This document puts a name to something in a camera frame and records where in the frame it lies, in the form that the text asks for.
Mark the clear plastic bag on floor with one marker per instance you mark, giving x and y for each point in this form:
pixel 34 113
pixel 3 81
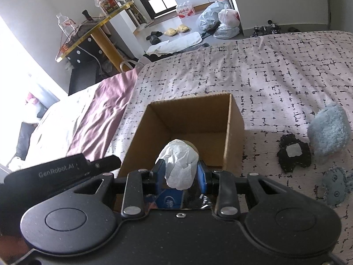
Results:
pixel 225 32

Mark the clear plastic water bottle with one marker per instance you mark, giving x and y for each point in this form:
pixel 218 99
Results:
pixel 67 25

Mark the black slippers pair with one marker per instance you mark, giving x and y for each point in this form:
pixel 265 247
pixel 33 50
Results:
pixel 154 37

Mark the white pillow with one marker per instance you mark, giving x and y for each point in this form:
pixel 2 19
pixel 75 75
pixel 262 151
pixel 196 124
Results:
pixel 50 139

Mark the blue printed packet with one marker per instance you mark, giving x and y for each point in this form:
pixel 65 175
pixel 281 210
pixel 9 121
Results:
pixel 166 199

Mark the mauve satin bed sheet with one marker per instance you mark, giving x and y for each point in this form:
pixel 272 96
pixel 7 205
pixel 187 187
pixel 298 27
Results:
pixel 100 122

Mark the brown cardboard box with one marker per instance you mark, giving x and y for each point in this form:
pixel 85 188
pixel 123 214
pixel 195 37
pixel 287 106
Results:
pixel 213 124

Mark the black fuzzy item white tag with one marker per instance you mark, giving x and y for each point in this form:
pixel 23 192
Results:
pixel 293 152

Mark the pack of water bottles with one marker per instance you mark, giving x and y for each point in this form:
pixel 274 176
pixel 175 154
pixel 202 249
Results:
pixel 185 9

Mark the light blue fluffy plush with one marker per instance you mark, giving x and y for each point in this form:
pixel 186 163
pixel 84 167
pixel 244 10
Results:
pixel 329 132

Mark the white red plastic bag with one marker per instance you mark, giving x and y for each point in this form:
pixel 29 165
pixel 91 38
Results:
pixel 229 17

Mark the grey blue garbage bag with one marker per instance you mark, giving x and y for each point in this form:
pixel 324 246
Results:
pixel 208 19

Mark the white black patterned blanket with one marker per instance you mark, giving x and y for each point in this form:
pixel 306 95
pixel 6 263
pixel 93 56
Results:
pixel 279 83

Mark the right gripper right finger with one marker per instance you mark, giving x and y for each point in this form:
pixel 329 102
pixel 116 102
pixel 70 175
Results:
pixel 220 187

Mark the white floor mat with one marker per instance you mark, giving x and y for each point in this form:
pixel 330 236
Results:
pixel 179 44

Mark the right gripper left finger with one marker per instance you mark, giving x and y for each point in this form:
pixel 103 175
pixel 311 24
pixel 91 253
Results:
pixel 141 183

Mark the red snack jar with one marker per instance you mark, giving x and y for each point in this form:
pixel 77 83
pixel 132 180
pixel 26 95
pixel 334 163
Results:
pixel 107 6

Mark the left yellow slipper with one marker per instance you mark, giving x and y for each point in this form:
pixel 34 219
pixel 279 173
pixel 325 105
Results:
pixel 170 32

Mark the round yellow edged table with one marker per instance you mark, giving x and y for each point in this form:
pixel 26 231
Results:
pixel 93 28

